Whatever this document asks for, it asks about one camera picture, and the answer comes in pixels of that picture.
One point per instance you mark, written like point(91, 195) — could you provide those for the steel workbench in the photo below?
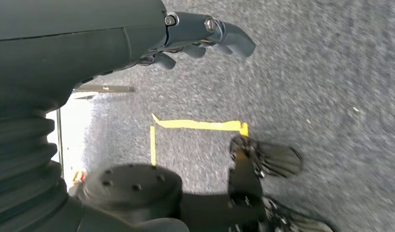
point(104, 89)

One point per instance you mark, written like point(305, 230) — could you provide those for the yellow floor tape rectangle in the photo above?
point(200, 125)

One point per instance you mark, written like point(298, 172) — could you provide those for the black robot left leg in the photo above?
point(245, 179)

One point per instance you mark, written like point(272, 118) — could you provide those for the black ribbed robot left foot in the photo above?
point(277, 160)

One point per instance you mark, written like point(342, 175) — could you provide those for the black robot hip joint disc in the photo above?
point(130, 189)

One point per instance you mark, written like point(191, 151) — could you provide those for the small orange red object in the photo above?
point(78, 176)

